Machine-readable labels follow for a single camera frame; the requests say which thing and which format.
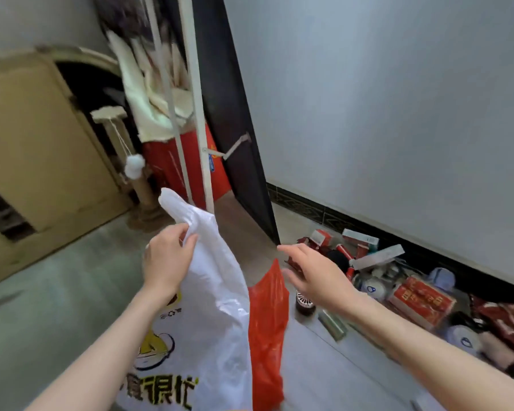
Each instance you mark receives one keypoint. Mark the person's right hand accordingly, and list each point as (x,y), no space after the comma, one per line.
(321,278)

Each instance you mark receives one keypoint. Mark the person's left hand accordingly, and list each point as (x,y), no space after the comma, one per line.
(167,261)

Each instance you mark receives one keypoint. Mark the black round ball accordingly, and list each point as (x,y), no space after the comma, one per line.
(338,260)

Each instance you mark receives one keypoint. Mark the chrome black round mini fan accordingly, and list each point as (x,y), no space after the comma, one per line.
(305,303)

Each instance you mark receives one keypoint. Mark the red tube white cap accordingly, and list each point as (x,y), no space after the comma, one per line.
(345,252)

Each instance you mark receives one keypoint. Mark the red white small carton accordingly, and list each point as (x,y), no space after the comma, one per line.
(321,237)

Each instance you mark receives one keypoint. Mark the red snack bag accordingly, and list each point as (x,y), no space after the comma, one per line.
(503,316)
(304,240)

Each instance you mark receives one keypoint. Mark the small green box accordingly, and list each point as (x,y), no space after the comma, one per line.
(333,325)

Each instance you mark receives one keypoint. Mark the lavender drink can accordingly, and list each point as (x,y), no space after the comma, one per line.
(372,288)
(464,338)

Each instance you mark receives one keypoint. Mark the white green barcode box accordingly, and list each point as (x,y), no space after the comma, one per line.
(360,238)

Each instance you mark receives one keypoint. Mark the white printed plastic bag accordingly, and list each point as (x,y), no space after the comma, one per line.
(214,295)

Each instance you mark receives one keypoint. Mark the long white box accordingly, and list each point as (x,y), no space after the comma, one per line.
(379,256)

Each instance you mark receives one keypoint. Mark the red plastic bag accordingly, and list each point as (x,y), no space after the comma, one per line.
(265,321)

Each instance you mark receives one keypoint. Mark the blue white can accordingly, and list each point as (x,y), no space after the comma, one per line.
(441,278)

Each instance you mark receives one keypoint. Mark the beige wooden cabinet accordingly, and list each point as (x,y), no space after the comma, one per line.
(34,145)

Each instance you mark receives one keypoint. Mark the brown bottle black cap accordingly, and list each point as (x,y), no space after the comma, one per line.
(497,353)

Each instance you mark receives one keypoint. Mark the person's left forearm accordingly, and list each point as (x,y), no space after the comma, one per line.
(103,355)

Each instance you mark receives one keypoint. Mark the person's right forearm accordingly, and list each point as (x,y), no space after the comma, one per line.
(432,363)

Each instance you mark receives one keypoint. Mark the red cardboard box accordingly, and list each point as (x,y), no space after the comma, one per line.
(171,166)

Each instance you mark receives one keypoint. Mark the white metal folding stand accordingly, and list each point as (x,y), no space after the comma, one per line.
(197,102)

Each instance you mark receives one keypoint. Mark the black leaning board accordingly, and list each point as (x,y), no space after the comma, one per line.
(227,102)

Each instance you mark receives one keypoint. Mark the cardboard cat scratching post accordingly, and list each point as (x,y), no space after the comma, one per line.
(115,119)

